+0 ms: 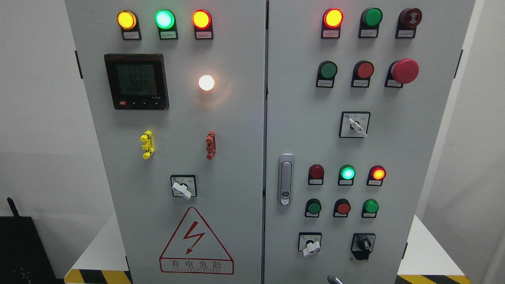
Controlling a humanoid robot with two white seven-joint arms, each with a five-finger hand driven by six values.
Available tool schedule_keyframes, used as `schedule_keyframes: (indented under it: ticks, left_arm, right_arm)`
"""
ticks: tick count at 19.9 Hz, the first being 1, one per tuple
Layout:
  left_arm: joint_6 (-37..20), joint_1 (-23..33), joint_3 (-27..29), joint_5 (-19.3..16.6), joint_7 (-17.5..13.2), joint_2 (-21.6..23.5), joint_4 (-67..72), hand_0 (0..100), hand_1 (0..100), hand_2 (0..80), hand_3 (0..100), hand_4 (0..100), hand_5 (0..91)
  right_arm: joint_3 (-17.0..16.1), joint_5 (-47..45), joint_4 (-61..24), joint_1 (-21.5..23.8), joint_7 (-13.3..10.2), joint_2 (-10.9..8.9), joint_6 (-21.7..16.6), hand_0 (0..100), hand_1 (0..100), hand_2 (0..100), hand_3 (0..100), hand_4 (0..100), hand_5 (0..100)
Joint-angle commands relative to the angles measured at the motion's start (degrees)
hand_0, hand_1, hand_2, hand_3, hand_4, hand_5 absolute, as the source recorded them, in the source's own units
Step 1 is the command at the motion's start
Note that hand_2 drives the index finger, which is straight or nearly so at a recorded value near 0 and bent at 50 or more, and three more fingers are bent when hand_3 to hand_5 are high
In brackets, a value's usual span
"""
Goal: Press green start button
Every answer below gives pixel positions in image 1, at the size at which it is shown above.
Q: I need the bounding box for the green indicator top right door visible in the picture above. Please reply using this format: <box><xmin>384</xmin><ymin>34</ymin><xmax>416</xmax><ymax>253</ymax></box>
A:
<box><xmin>358</xmin><ymin>7</ymin><xmax>383</xmax><ymax>38</ymax></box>

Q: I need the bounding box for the black device with antenna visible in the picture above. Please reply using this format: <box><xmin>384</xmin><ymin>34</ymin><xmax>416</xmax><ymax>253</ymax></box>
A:
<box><xmin>0</xmin><ymin>197</ymin><xmax>57</xmax><ymax>284</ymax></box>

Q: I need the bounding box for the red lit indicator lower right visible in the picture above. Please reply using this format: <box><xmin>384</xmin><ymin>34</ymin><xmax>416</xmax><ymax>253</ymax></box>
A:
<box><xmin>367</xmin><ymin>165</ymin><xmax>386</xmax><ymax>187</ymax></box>

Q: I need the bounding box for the red push button lower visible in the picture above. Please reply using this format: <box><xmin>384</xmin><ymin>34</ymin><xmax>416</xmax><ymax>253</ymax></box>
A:
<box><xmin>333</xmin><ymin>198</ymin><xmax>351</xmax><ymax>218</ymax></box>

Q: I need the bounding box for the red emergency stop mushroom button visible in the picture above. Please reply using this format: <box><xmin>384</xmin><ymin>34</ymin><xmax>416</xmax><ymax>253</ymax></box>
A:
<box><xmin>384</xmin><ymin>59</ymin><xmax>419</xmax><ymax>88</ymax></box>

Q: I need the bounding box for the grey metallic robot hand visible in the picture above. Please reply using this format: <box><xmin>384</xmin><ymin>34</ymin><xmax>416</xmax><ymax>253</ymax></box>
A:
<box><xmin>327</xmin><ymin>275</ymin><xmax>342</xmax><ymax>284</ymax></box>

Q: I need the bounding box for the green lit indicator light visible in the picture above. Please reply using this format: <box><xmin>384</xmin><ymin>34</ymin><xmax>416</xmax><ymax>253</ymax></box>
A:
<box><xmin>155</xmin><ymin>9</ymin><xmax>178</xmax><ymax>40</ymax></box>

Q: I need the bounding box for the red push button upper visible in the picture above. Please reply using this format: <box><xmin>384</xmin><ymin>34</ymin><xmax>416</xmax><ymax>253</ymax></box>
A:
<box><xmin>351</xmin><ymin>60</ymin><xmax>374</xmax><ymax>88</ymax></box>

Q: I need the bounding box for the green push button lower right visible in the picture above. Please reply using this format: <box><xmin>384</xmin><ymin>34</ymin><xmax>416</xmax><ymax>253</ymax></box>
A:
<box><xmin>361</xmin><ymin>198</ymin><xmax>379</xmax><ymax>218</ymax></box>

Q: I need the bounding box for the left white rotary selector switch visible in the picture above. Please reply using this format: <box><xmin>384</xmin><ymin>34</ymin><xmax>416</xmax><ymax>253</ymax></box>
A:
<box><xmin>170</xmin><ymin>174</ymin><xmax>197</xmax><ymax>200</ymax></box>

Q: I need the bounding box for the silver cabinet door handle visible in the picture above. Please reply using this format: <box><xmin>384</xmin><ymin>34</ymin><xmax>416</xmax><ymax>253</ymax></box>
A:
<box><xmin>278</xmin><ymin>153</ymin><xmax>294</xmax><ymax>206</ymax></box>

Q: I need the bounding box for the green indicator lower middle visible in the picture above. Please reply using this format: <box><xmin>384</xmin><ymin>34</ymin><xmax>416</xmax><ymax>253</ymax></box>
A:
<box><xmin>338</xmin><ymin>164</ymin><xmax>355</xmax><ymax>186</ymax></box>

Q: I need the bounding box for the white lit indicator lamp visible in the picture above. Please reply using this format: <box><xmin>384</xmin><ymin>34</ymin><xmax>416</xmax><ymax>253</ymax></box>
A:
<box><xmin>198</xmin><ymin>74</ymin><xmax>215</xmax><ymax>92</ymax></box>

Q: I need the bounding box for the red electrical hazard warning sticker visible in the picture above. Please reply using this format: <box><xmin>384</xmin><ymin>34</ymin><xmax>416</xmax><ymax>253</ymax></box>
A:
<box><xmin>159</xmin><ymin>207</ymin><xmax>234</xmax><ymax>275</ymax></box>

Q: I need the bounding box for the green push button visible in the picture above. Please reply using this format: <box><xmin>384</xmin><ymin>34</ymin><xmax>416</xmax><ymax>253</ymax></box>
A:
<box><xmin>361</xmin><ymin>198</ymin><xmax>379</xmax><ymax>218</ymax></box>
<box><xmin>316</xmin><ymin>60</ymin><xmax>338</xmax><ymax>88</ymax></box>

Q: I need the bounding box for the black knob selector switch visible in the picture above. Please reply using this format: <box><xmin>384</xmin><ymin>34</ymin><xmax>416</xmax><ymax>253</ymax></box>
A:
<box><xmin>351</xmin><ymin>233</ymin><xmax>376</xmax><ymax>260</ymax></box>

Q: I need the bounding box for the yellow indicator light top left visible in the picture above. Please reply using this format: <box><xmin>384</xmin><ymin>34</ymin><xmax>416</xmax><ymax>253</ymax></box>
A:
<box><xmin>116</xmin><ymin>10</ymin><xmax>142</xmax><ymax>40</ymax></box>

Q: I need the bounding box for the white rotary selector switch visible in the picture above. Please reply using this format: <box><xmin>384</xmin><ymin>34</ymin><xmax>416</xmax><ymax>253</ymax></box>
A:
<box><xmin>170</xmin><ymin>174</ymin><xmax>197</xmax><ymax>200</ymax></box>
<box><xmin>298</xmin><ymin>232</ymin><xmax>322</xmax><ymax>258</ymax></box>

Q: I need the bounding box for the red push button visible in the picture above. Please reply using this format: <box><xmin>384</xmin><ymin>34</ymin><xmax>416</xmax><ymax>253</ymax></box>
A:
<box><xmin>333</xmin><ymin>198</ymin><xmax>351</xmax><ymax>218</ymax></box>
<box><xmin>351</xmin><ymin>60</ymin><xmax>374</xmax><ymax>88</ymax></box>

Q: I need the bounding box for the red lit indicator right door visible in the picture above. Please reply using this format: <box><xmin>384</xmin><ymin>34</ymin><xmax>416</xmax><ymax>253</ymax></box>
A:
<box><xmin>320</xmin><ymin>7</ymin><xmax>344</xmax><ymax>39</ymax></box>

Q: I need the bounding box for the red indicator lower left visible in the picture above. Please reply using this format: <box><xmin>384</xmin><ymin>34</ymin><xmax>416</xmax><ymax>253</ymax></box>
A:
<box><xmin>308</xmin><ymin>164</ymin><xmax>325</xmax><ymax>185</ymax></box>

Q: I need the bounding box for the orange red indicator light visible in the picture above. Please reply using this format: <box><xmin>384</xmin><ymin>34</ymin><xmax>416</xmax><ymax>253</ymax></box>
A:
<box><xmin>192</xmin><ymin>9</ymin><xmax>213</xmax><ymax>40</ymax></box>

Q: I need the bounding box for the lower white rotary selector switch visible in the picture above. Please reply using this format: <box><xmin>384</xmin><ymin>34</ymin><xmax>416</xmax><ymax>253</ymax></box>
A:
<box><xmin>298</xmin><ymin>232</ymin><xmax>322</xmax><ymax>258</ymax></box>

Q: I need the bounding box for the grey electrical control cabinet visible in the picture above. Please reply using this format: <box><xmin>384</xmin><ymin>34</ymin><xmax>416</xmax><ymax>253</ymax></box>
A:
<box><xmin>65</xmin><ymin>0</ymin><xmax>475</xmax><ymax>284</ymax></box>

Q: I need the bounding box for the dark red buzzer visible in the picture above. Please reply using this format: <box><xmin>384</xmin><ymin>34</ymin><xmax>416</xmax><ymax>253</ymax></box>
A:
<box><xmin>395</xmin><ymin>7</ymin><xmax>422</xmax><ymax>38</ymax></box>

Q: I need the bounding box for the upper right white selector switch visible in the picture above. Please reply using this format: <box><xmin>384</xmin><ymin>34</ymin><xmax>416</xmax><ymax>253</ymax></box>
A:
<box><xmin>339</xmin><ymin>111</ymin><xmax>371</xmax><ymax>138</ymax></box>

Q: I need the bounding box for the black digital power meter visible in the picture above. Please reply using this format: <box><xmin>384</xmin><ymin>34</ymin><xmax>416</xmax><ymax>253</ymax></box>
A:
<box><xmin>103</xmin><ymin>53</ymin><xmax>169</xmax><ymax>110</ymax></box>

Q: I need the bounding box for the green push button upper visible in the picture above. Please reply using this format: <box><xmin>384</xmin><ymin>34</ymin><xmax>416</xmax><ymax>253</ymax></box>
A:
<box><xmin>316</xmin><ymin>60</ymin><xmax>338</xmax><ymax>88</ymax></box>

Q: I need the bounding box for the yellow terminal block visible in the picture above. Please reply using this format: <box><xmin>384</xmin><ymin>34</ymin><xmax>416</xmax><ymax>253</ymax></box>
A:
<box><xmin>140</xmin><ymin>131</ymin><xmax>155</xmax><ymax>159</ymax></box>

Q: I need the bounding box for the red terminal block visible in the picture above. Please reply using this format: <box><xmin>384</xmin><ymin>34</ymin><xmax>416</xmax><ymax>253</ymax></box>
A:
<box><xmin>206</xmin><ymin>131</ymin><xmax>217</xmax><ymax>160</ymax></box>

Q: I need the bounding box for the green start button lower left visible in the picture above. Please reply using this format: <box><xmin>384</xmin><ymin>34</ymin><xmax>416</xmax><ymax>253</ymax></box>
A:
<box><xmin>305</xmin><ymin>198</ymin><xmax>322</xmax><ymax>218</ymax></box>

